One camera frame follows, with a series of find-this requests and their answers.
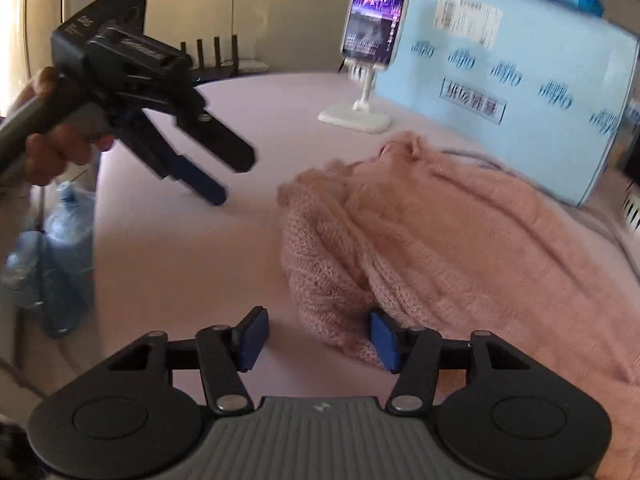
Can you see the smartphone with lit screen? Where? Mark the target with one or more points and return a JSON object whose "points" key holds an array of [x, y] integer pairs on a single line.
{"points": [[375, 15]]}

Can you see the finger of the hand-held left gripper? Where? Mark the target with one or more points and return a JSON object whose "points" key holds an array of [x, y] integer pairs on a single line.
{"points": [[225, 147], [200, 182]]}

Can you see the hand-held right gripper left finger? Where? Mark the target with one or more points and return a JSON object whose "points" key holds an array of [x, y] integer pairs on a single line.
{"points": [[254, 336]]}

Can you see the black router with antennas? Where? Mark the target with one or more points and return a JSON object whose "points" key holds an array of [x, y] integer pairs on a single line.
{"points": [[212, 62]]}

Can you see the pink fuzzy sweater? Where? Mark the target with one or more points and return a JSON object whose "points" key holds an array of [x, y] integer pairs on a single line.
{"points": [[450, 260]]}

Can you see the white phone stand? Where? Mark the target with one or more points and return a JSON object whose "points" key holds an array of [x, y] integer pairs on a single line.
{"points": [[357, 110]]}

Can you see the large blue water jug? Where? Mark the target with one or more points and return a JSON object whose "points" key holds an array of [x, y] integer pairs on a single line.
{"points": [[25, 270], [70, 260]]}

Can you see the person's left hand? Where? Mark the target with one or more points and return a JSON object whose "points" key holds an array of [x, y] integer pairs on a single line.
{"points": [[50, 152]]}

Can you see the light blue cardboard box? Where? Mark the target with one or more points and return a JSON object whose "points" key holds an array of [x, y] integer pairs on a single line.
{"points": [[525, 125]]}

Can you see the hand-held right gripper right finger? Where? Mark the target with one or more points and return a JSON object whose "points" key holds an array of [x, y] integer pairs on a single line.
{"points": [[382, 340]]}

